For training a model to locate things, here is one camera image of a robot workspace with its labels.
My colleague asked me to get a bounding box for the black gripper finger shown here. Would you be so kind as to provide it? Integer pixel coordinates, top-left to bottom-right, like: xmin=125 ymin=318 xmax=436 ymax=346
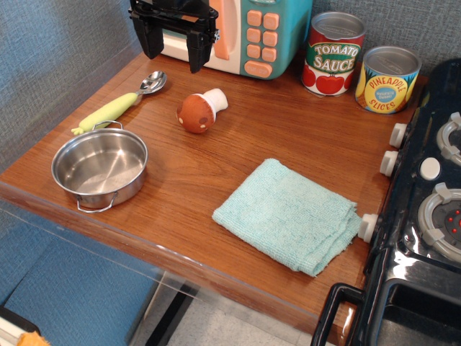
xmin=187 ymin=31 xmax=212 ymax=73
xmin=131 ymin=16 xmax=164 ymax=59

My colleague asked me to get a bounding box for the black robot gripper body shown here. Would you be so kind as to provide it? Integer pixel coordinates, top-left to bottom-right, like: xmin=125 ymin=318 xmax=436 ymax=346
xmin=130 ymin=1 xmax=220 ymax=40

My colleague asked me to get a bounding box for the yellow handled metal spoon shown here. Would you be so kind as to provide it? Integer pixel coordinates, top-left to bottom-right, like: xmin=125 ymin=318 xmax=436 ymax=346
xmin=71 ymin=71 xmax=167 ymax=136

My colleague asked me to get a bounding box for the light blue folded towel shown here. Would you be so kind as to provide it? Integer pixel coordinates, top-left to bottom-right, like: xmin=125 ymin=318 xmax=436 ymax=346
xmin=212 ymin=159 xmax=361 ymax=277

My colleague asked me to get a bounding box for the teal toy microwave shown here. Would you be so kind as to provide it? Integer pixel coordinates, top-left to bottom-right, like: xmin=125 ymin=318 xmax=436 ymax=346
xmin=160 ymin=0 xmax=313 ymax=81

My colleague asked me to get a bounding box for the plush brown mushroom toy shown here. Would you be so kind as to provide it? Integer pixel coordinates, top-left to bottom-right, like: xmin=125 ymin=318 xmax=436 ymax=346
xmin=176 ymin=88 xmax=228 ymax=134

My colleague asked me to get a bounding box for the tomato sauce can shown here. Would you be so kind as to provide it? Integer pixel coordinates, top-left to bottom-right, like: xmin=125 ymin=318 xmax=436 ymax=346
xmin=302 ymin=12 xmax=366 ymax=96

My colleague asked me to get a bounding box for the pineapple slices can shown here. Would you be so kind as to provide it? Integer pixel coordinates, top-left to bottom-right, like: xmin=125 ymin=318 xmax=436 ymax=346
xmin=355 ymin=46 xmax=421 ymax=115

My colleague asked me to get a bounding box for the orange cloth at corner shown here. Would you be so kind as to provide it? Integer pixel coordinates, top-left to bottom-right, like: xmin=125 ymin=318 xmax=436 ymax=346
xmin=16 ymin=332 xmax=50 ymax=346

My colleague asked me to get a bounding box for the black toy stove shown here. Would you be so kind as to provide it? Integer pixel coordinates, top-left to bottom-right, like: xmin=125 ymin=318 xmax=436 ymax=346
xmin=312 ymin=58 xmax=460 ymax=345

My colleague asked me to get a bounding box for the steel pot with handles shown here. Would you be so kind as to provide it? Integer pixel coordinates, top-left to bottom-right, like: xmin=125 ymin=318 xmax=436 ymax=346
xmin=51 ymin=121 xmax=148 ymax=214

